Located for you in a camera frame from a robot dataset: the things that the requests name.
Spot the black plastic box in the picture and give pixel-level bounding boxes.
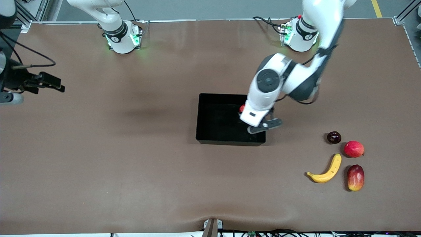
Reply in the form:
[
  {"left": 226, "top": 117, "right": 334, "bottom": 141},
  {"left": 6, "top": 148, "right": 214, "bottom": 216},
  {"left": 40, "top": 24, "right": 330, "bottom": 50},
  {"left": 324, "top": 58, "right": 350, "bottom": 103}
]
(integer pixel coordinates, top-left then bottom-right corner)
[{"left": 196, "top": 93, "right": 266, "bottom": 146}]

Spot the black right base cable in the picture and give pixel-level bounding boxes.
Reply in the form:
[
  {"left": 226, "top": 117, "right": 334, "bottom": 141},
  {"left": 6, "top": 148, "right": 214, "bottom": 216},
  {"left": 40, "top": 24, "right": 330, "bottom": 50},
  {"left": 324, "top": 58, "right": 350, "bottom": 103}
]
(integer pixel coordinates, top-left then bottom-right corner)
[{"left": 123, "top": 0, "right": 138, "bottom": 22}]

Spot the grey metal table bracket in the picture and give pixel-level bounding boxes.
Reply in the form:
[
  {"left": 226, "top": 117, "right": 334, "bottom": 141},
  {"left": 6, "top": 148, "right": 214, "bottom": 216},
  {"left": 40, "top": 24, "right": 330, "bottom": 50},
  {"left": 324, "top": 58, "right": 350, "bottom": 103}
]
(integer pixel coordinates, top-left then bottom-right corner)
[{"left": 203, "top": 218, "right": 223, "bottom": 237}]

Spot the round red peach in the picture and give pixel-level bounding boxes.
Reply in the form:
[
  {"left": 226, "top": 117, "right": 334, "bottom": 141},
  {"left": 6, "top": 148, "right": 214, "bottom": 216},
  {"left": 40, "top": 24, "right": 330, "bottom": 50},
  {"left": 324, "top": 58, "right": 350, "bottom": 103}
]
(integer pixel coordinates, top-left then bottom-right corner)
[{"left": 344, "top": 141, "right": 365, "bottom": 158}]

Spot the black base cable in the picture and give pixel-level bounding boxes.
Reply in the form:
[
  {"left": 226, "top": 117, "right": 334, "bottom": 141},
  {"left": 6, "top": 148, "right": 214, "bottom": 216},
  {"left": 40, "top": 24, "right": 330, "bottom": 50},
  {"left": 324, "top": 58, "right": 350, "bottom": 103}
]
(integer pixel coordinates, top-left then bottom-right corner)
[
  {"left": 253, "top": 16, "right": 283, "bottom": 35},
  {"left": 123, "top": 0, "right": 138, "bottom": 22}
]

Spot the red yellow mango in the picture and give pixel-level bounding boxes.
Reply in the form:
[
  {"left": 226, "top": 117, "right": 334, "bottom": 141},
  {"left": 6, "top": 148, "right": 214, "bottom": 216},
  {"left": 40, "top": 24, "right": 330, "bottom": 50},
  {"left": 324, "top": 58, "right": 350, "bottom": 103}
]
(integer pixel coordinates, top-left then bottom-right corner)
[{"left": 347, "top": 165, "right": 365, "bottom": 192}]

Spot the aluminium frame profile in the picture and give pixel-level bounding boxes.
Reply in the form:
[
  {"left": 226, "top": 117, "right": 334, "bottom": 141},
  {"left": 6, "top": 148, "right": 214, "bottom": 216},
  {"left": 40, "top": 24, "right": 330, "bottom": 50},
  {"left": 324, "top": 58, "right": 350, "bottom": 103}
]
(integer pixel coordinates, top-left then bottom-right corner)
[
  {"left": 15, "top": 0, "right": 50, "bottom": 33},
  {"left": 393, "top": 0, "right": 421, "bottom": 26}
]

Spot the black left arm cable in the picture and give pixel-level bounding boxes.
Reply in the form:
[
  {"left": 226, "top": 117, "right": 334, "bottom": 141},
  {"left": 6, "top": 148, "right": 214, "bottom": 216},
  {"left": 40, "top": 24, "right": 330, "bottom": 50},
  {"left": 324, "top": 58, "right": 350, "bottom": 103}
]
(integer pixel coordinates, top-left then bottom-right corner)
[{"left": 276, "top": 49, "right": 330, "bottom": 105}]

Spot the yellow banana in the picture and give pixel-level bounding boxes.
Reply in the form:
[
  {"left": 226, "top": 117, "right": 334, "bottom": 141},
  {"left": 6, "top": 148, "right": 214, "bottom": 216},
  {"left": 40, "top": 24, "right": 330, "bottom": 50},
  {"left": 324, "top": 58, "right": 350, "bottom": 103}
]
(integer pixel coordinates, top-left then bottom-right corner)
[{"left": 307, "top": 153, "right": 342, "bottom": 183}]

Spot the black left base cable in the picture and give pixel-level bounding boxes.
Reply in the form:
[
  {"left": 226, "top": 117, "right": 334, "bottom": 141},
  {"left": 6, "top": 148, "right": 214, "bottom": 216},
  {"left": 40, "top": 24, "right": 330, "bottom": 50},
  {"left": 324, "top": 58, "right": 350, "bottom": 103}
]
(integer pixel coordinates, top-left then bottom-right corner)
[{"left": 253, "top": 16, "right": 283, "bottom": 35}]

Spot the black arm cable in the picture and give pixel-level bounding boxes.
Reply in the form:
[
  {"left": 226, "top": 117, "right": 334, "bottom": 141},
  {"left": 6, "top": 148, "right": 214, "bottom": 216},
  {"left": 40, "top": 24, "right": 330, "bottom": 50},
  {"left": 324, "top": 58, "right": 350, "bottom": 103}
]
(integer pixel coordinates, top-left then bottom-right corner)
[
  {"left": 0, "top": 31, "right": 57, "bottom": 70},
  {"left": 276, "top": 49, "right": 330, "bottom": 105}
]

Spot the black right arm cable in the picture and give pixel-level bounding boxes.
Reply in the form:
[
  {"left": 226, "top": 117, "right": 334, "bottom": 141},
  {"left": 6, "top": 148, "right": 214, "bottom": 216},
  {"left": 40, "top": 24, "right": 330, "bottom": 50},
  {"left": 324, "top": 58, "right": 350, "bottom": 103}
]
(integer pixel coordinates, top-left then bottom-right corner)
[{"left": 0, "top": 31, "right": 57, "bottom": 70}]

